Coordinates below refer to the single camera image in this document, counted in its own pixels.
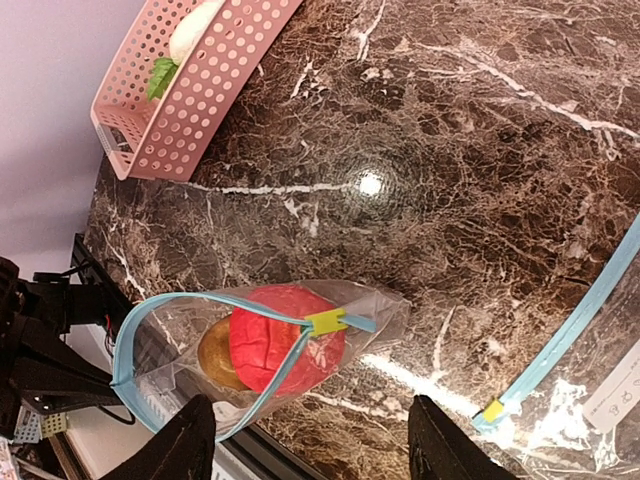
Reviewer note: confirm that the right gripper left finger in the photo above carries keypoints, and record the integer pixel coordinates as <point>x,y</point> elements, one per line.
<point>182,450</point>

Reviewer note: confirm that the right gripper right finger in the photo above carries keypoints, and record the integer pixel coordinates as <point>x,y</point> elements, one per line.
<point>440,450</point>

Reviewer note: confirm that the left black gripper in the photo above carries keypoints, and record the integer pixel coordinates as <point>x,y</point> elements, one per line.
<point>38,369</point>

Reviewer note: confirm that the zip bag with blue zipper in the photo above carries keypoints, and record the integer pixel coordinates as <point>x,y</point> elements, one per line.
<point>371,319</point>

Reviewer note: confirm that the red toy fruit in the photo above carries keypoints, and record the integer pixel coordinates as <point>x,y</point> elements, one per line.
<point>259,344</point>

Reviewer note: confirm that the pink perforated plastic basket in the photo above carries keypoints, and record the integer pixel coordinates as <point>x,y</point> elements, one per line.
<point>167,137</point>

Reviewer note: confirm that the white toy bun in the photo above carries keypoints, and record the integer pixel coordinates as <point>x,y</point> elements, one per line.
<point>191,27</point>

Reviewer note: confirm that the background basket of toys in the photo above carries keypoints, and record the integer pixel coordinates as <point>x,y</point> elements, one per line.
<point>32,427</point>

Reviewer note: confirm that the green toy lettuce leaf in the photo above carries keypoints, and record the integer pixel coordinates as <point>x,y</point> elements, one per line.
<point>162,75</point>

